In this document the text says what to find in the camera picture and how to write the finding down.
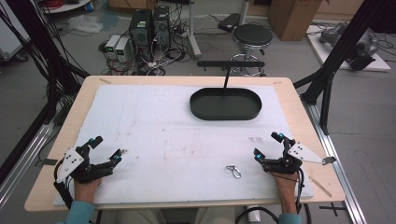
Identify grey robot part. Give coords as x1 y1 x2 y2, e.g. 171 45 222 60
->
319 21 380 72

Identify person's left hand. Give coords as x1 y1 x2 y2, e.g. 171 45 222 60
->
74 177 103 204

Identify aluminium rail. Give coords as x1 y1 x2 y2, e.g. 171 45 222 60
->
302 100 369 224
0 121 56 207

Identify thin wooden stick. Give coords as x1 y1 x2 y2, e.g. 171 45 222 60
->
308 175 333 199

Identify white power supply unit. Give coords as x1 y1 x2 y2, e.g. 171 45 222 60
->
105 34 121 54
114 37 131 63

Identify computer towers on floor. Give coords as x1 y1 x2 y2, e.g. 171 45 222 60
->
98 18 195 77

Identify thick black cable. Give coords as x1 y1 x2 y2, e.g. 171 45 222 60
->
233 205 280 224

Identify flat black box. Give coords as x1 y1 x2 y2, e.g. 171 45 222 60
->
217 12 242 34

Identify white table leg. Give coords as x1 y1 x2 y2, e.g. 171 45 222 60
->
186 0 203 61

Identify right hand-held gripper cable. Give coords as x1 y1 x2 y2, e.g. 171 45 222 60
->
294 167 313 224

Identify person's right hand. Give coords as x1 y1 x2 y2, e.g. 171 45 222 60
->
271 172 301 215

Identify silver metal carabiner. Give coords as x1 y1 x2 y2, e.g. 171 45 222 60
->
225 164 243 179

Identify white floor board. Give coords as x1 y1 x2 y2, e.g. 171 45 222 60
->
305 24 392 73

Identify large black computer tower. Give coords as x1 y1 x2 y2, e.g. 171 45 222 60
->
128 8 154 62

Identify white foam mat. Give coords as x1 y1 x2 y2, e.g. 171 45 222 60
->
52 84 315 207

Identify small black computer tower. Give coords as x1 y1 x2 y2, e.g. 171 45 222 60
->
151 5 172 49

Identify brown cardboard box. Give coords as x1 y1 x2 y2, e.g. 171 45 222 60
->
267 0 324 42

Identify white cylinder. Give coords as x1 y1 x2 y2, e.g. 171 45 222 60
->
247 204 262 224

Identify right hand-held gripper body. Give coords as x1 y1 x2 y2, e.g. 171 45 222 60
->
262 139 338 175

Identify black metal frame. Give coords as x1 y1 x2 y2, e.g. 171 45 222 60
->
0 0 91 186
292 0 396 136

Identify black hanger stand with tray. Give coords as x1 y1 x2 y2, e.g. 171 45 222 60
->
189 60 266 122

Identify round white table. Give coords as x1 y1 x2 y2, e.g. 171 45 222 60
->
42 0 93 15

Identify white plastic bag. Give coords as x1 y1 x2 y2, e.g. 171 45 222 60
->
66 14 105 35

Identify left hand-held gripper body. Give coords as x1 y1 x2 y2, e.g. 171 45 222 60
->
55 146 115 185

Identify black round stool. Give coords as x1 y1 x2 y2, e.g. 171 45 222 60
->
228 23 274 77

